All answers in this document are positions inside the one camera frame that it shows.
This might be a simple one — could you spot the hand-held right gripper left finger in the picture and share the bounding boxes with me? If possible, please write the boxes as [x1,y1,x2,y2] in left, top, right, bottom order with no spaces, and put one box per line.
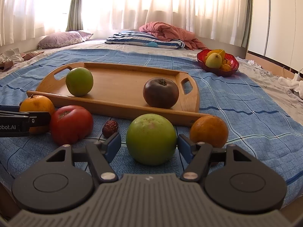
[45,132,122,183]

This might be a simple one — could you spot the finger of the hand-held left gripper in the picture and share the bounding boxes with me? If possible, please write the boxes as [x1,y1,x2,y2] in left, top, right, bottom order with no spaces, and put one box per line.
[0,111,52,132]

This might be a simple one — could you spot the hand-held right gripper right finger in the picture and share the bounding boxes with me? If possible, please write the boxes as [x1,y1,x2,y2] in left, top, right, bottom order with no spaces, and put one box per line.
[177,134,252,183]

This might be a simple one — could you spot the large orange with stem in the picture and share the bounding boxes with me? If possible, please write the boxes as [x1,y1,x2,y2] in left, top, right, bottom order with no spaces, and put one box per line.
[19,95,56,135]

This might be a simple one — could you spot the dried red jujube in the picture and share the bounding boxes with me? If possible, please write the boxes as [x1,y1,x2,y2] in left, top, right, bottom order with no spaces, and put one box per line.
[102,120,119,138]

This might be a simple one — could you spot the small deep orange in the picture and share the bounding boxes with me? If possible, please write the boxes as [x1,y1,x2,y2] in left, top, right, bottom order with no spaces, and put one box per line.
[190,115,229,149]

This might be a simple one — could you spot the red tomato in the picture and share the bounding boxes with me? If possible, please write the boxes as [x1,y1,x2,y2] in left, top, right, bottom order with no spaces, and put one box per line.
[49,105,94,146]

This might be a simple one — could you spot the speckled green apple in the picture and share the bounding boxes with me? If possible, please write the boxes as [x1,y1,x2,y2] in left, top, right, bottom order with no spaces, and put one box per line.
[126,113,178,166]

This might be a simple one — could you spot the wooden tray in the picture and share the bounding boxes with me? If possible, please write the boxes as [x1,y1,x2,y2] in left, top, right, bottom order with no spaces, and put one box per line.
[27,62,215,127]

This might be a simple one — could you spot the smooth green apple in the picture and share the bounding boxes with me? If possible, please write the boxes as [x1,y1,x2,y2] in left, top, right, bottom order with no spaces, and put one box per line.
[66,67,94,97]

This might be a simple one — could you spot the dark purple tomato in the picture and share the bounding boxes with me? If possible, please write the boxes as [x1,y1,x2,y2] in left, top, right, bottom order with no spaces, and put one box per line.
[143,77,180,109]

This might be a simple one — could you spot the blue checked blanket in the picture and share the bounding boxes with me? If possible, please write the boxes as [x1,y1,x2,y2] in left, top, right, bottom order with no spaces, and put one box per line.
[0,48,303,208]

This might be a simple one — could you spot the white and pink clothes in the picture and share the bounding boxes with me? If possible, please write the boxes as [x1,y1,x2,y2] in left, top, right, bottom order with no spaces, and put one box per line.
[0,48,45,71]

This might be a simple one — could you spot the purple pillow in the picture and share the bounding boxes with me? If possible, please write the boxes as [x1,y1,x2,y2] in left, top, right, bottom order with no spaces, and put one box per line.
[37,31,94,50]

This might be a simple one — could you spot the small tangerine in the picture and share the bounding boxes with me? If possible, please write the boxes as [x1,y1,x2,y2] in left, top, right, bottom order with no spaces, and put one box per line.
[220,60,232,72]

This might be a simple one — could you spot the yellow pear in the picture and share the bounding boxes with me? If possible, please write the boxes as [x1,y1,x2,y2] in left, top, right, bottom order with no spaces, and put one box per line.
[205,53,223,68]

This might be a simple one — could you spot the red glass bowl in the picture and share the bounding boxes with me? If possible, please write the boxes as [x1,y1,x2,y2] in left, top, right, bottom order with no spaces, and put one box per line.
[197,49,239,77]

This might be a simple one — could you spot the yellow starfruit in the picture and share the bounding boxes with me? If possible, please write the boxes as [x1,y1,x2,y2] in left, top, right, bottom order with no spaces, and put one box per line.
[206,49,225,58]

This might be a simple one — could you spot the blue striped pillow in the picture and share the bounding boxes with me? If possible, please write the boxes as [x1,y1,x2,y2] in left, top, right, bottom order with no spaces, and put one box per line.
[105,31,185,50]

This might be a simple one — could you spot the pink quilt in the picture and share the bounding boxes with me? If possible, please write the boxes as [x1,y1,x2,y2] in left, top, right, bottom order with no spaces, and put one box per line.
[139,22,209,51]

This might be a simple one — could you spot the grey-green curtain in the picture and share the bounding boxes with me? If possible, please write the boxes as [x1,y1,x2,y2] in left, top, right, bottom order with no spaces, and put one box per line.
[66,0,83,32]

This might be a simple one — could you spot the white crumpled clothes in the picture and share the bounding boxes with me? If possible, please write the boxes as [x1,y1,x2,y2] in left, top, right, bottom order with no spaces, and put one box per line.
[277,74,303,100]

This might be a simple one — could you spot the white sheer curtain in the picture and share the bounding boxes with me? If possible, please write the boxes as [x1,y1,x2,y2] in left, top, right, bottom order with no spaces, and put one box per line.
[0,0,251,46]

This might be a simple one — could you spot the white wardrobe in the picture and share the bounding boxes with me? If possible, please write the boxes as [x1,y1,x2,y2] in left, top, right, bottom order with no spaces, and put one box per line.
[247,0,303,71]

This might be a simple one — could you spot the white cable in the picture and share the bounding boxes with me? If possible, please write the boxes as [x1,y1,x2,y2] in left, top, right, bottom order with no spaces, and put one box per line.
[281,66,303,81]

